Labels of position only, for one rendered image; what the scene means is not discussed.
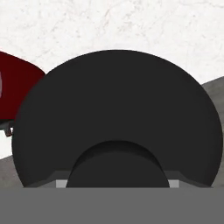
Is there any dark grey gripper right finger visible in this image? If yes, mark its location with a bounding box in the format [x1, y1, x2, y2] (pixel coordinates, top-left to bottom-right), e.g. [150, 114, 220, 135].
[163, 170, 214, 189]

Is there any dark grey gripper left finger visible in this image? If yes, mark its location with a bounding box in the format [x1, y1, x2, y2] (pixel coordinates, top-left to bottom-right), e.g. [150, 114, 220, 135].
[25, 170, 72, 189]

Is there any dark red blender base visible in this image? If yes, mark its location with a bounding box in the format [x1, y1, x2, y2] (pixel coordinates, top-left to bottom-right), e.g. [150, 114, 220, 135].
[0, 51, 46, 138]

